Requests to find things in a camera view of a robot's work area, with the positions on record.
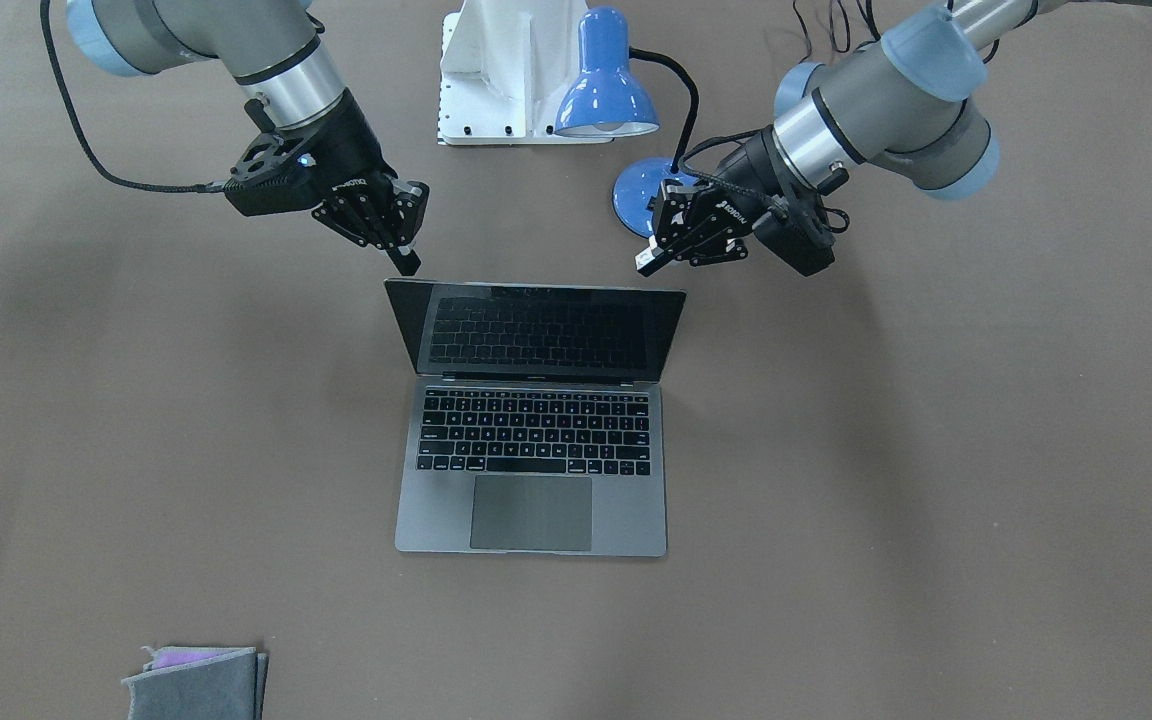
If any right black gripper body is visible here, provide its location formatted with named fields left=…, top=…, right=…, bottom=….
left=276, top=90, right=403, bottom=251

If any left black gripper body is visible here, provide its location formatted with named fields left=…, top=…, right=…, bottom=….
left=677, top=128, right=783, bottom=266

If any grey laptop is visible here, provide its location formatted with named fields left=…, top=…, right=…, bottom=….
left=384, top=278, right=685, bottom=559

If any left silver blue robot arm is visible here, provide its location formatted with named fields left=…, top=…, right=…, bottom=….
left=635, top=1, right=1059, bottom=275

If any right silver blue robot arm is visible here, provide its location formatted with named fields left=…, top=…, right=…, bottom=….
left=67, top=1, right=430, bottom=275

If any blue desk lamp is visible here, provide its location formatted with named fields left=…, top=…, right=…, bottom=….
left=554, top=6, right=700, bottom=238

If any folded grey cloth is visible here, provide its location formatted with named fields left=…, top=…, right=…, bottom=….
left=122, top=646, right=268, bottom=719

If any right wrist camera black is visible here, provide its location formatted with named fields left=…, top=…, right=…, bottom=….
left=221, top=132, right=323, bottom=217

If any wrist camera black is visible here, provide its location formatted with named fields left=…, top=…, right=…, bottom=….
left=751, top=188, right=849, bottom=275
left=221, top=132, right=323, bottom=217

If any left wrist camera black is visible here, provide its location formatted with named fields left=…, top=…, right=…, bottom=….
left=751, top=188, right=849, bottom=275

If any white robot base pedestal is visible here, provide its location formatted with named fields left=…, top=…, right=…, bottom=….
left=435, top=1, right=600, bottom=146

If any black lamp power cable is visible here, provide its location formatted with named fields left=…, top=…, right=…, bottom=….
left=791, top=0, right=882, bottom=61

